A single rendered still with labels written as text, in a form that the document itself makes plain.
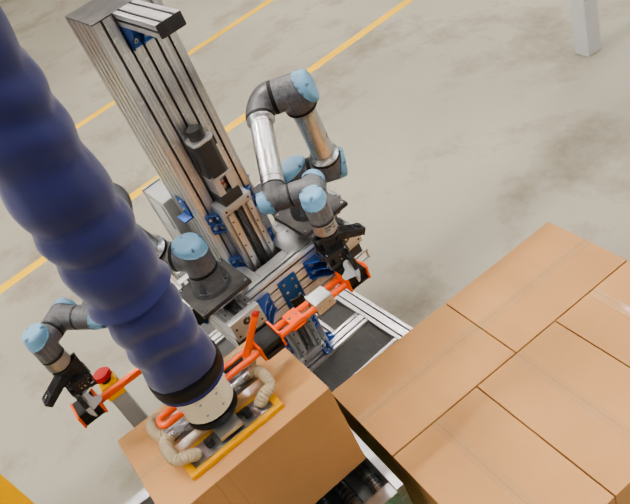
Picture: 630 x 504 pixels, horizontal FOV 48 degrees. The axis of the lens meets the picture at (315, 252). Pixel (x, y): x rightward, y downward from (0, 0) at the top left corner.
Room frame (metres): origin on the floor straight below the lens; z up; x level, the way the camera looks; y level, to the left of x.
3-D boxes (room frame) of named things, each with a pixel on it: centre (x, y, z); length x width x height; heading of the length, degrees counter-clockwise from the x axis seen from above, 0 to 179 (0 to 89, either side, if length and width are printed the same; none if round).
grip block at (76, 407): (1.68, 0.86, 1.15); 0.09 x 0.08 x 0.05; 20
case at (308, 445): (1.54, 0.48, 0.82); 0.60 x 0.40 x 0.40; 110
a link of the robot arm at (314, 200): (1.75, -0.06, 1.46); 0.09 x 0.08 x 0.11; 168
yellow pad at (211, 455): (1.45, 0.45, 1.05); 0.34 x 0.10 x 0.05; 110
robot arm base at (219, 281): (2.15, 0.40, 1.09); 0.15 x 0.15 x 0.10
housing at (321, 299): (1.70, 0.05, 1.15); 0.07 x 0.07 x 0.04; 20
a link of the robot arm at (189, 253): (2.15, 0.41, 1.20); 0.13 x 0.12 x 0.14; 59
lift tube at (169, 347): (1.54, 0.49, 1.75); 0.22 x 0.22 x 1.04
